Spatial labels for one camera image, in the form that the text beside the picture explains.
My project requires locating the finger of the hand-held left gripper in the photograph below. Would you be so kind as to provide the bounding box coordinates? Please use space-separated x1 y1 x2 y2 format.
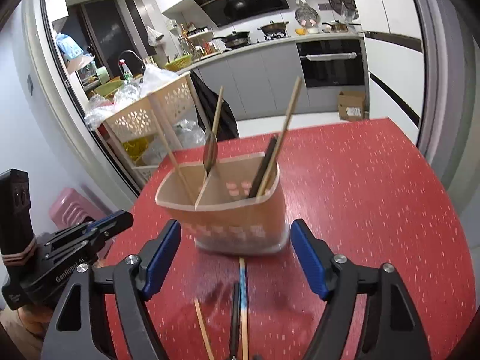
86 211 135 239

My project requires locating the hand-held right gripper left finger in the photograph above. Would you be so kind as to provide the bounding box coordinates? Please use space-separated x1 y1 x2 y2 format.
40 219 183 360

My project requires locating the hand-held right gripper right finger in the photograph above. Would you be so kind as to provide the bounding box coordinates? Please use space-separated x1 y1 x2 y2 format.
290 218 432 360

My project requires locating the blue patterned wooden chopstick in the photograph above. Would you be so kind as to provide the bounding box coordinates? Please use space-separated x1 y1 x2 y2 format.
239 257 250 360

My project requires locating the beige plastic utensil holder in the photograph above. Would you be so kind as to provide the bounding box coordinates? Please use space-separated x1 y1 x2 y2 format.
155 151 290 256

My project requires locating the plain wooden chopstick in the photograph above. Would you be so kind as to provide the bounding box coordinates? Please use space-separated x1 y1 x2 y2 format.
194 299 217 360
149 92 197 205
258 76 303 198
210 85 225 140

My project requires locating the pink plastic stool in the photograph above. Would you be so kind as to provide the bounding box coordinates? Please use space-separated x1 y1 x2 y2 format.
48 188 110 230

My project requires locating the beige perforated basket rack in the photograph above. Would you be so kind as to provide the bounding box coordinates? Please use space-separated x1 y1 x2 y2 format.
95 73 211 193

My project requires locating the clear plastic bag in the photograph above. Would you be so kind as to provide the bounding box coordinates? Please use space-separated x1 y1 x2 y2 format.
140 63 180 97

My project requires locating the black cloth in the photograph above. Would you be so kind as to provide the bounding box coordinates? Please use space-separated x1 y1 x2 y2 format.
189 71 240 142

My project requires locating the cardboard box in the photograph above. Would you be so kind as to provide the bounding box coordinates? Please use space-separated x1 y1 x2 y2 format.
337 89 368 122

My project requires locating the kitchen faucet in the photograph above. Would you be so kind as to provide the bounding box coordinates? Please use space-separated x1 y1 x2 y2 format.
118 49 146 74

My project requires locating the green woven basket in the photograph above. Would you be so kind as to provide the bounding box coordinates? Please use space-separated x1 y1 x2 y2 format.
164 54 193 72

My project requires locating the black built-in oven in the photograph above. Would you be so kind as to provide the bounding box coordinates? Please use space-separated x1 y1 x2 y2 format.
295 39 367 89

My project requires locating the white hanging plastic bag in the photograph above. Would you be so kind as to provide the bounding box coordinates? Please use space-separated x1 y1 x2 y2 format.
146 26 165 48

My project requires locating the black wok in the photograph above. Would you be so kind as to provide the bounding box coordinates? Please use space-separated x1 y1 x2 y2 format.
220 30 251 48

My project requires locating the wok with glass lid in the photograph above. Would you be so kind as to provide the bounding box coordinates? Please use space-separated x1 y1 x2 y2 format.
258 20 290 35

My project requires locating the gold cooking pot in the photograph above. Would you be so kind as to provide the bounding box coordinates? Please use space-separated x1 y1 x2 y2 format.
323 20 363 34

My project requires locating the round hanging steamer rack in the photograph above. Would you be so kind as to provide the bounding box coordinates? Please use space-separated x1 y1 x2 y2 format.
295 1 320 25

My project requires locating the white refrigerator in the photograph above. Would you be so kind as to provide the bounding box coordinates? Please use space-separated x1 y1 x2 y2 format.
363 0 428 147

